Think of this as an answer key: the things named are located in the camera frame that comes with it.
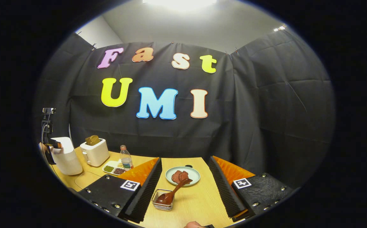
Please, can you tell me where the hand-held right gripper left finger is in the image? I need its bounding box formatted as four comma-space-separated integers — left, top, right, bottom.
78, 157, 163, 223

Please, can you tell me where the large ceiling light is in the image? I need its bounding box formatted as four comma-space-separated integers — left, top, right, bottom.
142, 0, 217, 10

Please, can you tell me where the metal wire chopstick holder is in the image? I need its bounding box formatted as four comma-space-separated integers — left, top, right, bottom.
151, 189, 174, 211

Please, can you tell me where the white toaster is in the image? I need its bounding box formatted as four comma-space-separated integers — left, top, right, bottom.
80, 138, 110, 167

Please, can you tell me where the clear glass dish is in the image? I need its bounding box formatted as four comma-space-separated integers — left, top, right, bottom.
74, 172, 101, 190

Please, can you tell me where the white divided bean tray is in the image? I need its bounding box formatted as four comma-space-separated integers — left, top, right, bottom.
102, 161, 127, 175

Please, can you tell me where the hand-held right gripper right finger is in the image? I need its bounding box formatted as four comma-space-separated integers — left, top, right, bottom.
209, 156, 293, 222

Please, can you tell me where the pale green plate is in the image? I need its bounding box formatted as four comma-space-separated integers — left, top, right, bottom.
165, 166, 201, 187

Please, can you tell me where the white rice cooker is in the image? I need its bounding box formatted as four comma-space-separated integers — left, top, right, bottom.
50, 137, 83, 176

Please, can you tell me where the black backdrop cloth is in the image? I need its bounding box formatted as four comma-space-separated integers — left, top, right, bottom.
33, 28, 336, 190

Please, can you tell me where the clear plastic water bottle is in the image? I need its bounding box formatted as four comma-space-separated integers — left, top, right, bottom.
120, 145, 134, 171

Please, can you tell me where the brown wooden spoon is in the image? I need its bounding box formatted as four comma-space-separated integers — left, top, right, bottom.
156, 178, 193, 205

